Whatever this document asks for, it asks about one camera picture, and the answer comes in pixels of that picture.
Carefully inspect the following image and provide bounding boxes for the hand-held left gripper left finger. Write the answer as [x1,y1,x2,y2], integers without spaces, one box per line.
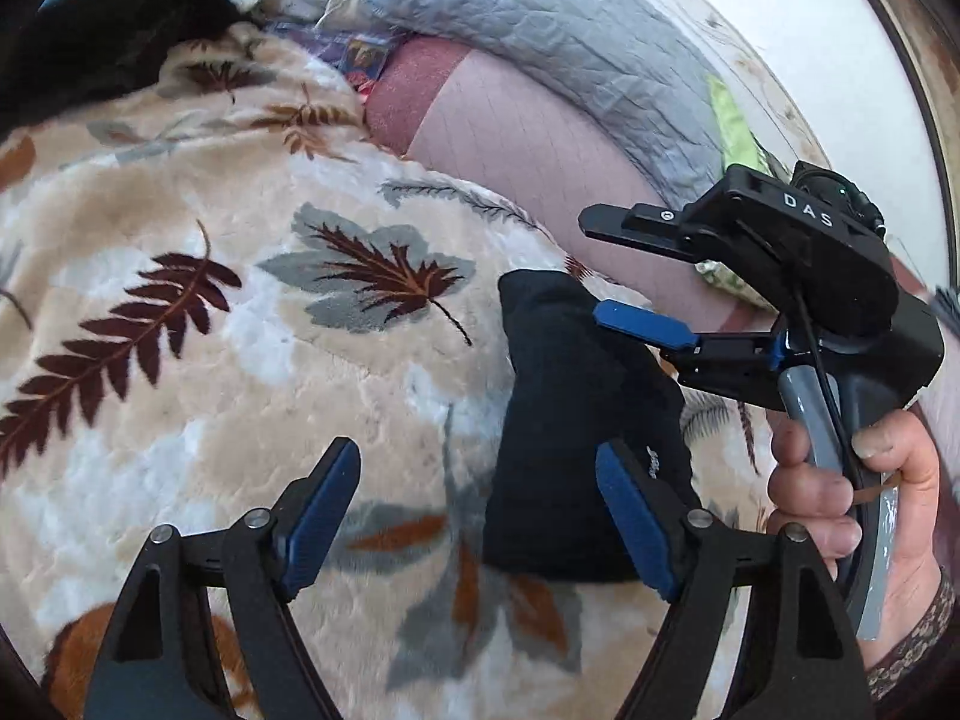
[82,436,362,720]

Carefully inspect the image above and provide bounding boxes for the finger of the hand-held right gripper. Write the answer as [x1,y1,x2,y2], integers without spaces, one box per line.
[592,300,781,395]
[577,202,702,260]

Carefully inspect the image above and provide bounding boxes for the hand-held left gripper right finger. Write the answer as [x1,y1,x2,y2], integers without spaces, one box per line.
[595,439,875,720]

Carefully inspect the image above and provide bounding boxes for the black pants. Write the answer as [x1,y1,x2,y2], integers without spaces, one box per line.
[482,270,706,586]

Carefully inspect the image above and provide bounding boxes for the person's right forearm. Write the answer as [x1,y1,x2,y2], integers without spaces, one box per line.
[862,577,960,706]

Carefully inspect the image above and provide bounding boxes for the person's right hand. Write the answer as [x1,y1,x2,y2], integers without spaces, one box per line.
[765,409,942,672]

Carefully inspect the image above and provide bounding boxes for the green patterned blanket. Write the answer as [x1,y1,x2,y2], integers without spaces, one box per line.
[694,75,788,308]

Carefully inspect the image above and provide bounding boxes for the leaf print fleece blanket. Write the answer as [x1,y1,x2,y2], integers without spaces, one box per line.
[0,22,781,720]

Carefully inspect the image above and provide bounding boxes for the grey quilted blanket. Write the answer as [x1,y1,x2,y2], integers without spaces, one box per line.
[360,0,740,203]

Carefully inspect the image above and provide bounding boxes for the colourful printed cloth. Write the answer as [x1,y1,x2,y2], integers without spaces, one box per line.
[266,19,398,102]

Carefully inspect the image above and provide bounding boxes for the black cloth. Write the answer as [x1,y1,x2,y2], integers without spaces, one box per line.
[0,0,245,136]

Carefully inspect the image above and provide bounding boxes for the black cable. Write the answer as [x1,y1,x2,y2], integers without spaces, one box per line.
[791,289,860,462]

